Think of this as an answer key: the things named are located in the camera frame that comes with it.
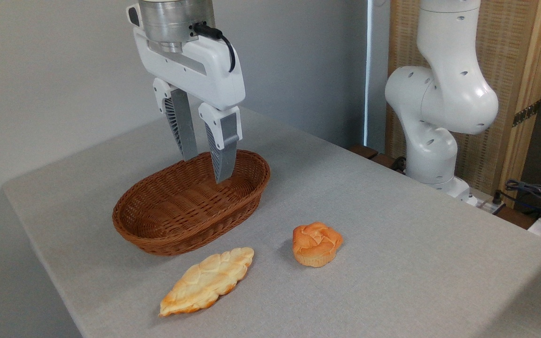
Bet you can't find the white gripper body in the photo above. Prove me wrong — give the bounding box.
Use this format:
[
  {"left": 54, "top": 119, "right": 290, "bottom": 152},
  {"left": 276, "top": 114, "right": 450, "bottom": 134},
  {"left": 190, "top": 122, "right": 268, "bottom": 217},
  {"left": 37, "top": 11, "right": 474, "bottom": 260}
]
[{"left": 133, "top": 26, "right": 246, "bottom": 112}]

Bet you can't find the long braided bread loaf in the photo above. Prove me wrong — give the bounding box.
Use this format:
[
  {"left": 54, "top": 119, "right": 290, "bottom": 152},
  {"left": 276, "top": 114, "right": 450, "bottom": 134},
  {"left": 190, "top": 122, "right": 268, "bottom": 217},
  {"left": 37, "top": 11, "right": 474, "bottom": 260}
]
[{"left": 159, "top": 247, "right": 255, "bottom": 317}]

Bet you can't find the black cable bundle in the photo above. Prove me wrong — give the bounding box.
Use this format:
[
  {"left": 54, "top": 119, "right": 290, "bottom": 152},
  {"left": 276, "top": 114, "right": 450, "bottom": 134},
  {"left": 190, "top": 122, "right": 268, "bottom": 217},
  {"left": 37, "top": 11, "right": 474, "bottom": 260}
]
[{"left": 504, "top": 179, "right": 541, "bottom": 222}]

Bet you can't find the brass screen hinge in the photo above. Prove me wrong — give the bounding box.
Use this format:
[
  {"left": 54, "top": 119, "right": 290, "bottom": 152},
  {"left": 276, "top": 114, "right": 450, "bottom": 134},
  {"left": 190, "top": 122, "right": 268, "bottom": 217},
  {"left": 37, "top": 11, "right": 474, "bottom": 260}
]
[{"left": 512, "top": 100, "right": 541, "bottom": 128}]

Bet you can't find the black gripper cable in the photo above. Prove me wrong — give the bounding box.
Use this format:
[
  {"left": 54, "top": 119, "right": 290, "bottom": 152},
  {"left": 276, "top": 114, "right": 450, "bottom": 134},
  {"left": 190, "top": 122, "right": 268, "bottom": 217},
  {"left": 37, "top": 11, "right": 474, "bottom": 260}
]
[{"left": 193, "top": 22, "right": 237, "bottom": 73}]

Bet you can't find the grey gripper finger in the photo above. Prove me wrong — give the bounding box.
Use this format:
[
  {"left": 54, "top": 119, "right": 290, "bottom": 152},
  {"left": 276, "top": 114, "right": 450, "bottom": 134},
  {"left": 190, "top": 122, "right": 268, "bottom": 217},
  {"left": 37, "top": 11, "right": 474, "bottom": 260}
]
[
  {"left": 198, "top": 103, "right": 243, "bottom": 184},
  {"left": 153, "top": 77, "right": 200, "bottom": 162}
]

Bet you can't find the round orange bread bun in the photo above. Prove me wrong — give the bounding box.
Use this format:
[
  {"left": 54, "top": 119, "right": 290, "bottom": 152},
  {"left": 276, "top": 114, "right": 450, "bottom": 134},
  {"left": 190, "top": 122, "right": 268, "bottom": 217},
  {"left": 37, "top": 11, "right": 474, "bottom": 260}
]
[{"left": 292, "top": 222, "right": 344, "bottom": 268}]

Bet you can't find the brown oval wicker basket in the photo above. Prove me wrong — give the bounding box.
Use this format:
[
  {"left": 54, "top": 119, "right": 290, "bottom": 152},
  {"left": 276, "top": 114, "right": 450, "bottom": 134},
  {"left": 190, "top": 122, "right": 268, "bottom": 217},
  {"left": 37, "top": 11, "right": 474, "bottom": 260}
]
[{"left": 112, "top": 149, "right": 271, "bottom": 256}]

